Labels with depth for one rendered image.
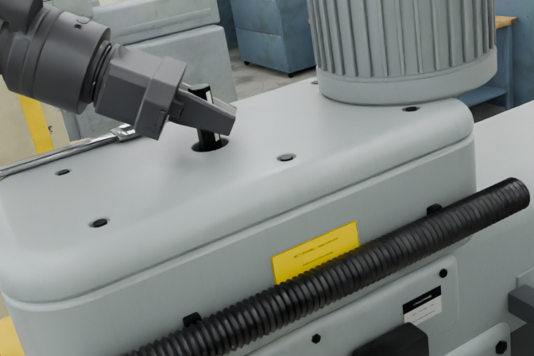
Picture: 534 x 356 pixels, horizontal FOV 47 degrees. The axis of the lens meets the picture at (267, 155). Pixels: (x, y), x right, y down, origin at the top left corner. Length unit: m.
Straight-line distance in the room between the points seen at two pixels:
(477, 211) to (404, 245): 0.09
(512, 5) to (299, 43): 3.07
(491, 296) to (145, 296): 0.43
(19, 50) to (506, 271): 0.57
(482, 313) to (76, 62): 0.52
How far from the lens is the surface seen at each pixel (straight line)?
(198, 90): 0.59
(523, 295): 0.80
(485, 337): 0.80
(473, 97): 5.88
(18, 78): 0.59
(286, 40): 7.97
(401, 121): 0.60
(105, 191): 0.57
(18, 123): 2.34
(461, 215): 0.61
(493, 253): 0.75
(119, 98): 0.57
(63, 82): 0.58
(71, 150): 0.68
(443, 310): 0.71
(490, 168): 0.81
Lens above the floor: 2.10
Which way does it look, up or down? 22 degrees down
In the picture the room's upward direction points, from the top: 10 degrees counter-clockwise
